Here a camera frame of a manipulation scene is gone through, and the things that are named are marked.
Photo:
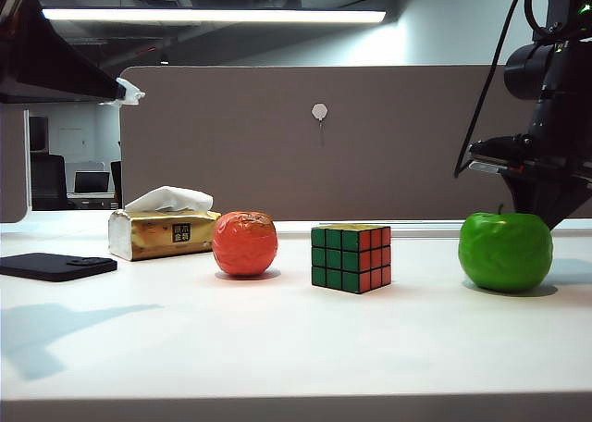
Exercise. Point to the white adhesive hook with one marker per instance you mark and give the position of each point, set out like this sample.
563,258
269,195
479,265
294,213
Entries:
320,111

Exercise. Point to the black office chair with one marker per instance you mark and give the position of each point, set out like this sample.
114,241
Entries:
48,181
117,186

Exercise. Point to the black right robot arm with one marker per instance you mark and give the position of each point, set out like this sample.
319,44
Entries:
564,93

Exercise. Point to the gold tissue pack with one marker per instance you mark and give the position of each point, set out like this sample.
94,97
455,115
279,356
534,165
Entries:
152,237

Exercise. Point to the green apple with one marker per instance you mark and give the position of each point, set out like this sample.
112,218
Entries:
506,255

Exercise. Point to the wrinkled red-orange fruit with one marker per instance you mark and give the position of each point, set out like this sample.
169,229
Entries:
245,246

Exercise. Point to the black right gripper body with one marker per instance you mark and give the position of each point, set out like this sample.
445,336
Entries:
509,153

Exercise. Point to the Rubik's cube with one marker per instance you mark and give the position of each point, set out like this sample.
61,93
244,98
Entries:
351,260

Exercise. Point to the wide brown desk partition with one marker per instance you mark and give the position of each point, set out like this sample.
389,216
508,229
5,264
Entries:
324,172

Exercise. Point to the dark background monitor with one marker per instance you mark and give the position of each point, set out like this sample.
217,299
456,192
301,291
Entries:
92,182

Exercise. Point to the dark background cabinet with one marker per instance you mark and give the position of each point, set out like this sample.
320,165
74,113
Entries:
39,135

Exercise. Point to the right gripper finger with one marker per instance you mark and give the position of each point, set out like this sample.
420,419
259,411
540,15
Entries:
562,195
527,193

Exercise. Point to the narrow brown desk partition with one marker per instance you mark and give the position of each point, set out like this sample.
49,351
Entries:
11,163

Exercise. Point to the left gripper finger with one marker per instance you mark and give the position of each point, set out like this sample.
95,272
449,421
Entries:
46,56
55,98

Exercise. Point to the long ceiling light strip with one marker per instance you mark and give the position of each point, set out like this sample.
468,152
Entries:
208,16

